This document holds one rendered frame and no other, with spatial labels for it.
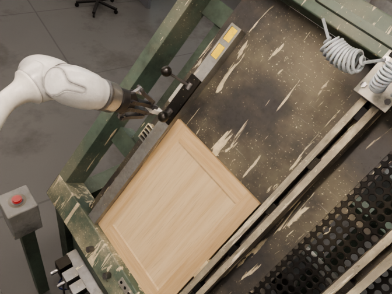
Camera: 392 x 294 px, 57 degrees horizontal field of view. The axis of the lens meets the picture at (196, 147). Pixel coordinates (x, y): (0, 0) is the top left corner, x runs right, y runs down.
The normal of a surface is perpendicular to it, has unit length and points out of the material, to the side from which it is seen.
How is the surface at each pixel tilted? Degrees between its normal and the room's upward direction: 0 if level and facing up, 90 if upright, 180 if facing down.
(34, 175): 0
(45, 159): 0
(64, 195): 54
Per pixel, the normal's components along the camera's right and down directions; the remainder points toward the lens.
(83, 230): -0.51, -0.09
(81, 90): 0.70, 0.33
